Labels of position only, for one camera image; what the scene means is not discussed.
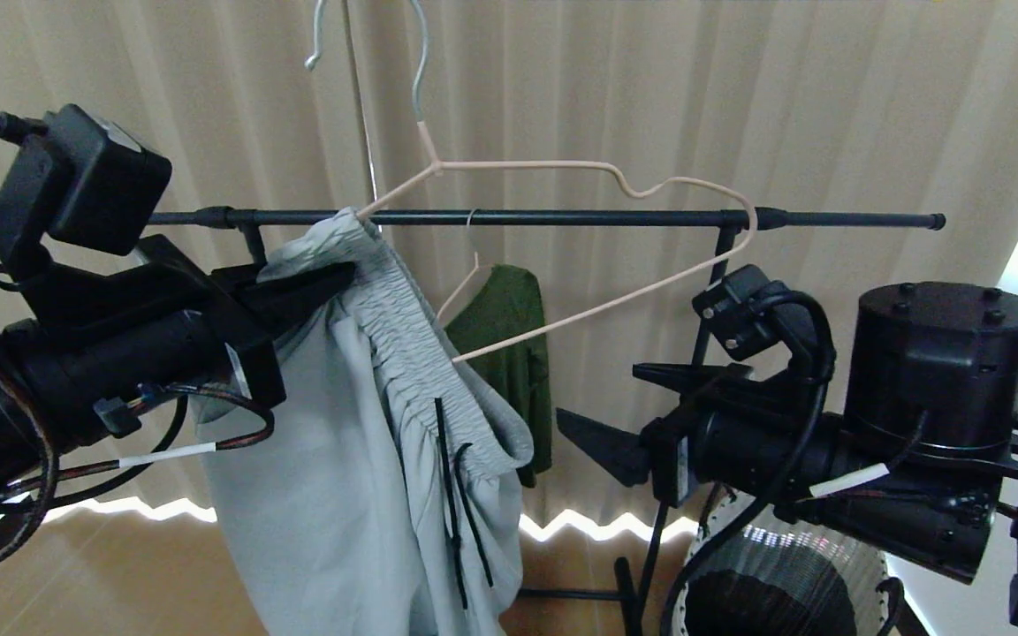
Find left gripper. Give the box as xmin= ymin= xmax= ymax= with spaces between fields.
xmin=0 ymin=234 xmax=358 ymax=531

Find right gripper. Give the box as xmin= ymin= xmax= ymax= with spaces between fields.
xmin=555 ymin=360 xmax=1003 ymax=586

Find green sleeveless shirt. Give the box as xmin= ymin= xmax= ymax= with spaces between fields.
xmin=444 ymin=263 xmax=554 ymax=488

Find pale grey shorts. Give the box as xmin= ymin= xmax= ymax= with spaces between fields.
xmin=194 ymin=208 xmax=535 ymax=636

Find black clothes rack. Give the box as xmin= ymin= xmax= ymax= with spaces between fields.
xmin=147 ymin=206 xmax=947 ymax=636

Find white laundry basket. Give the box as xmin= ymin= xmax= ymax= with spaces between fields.
xmin=681 ymin=490 xmax=908 ymax=636

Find beige curtain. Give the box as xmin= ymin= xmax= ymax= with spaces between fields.
xmin=0 ymin=0 xmax=1018 ymax=544

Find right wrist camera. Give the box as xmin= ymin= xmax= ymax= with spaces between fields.
xmin=692 ymin=263 xmax=797 ymax=363

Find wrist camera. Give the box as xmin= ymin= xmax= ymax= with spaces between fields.
xmin=0 ymin=104 xmax=172 ymax=284
xmin=692 ymin=263 xmax=797 ymax=363

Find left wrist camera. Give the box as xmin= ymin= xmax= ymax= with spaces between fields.
xmin=0 ymin=104 xmax=172 ymax=284

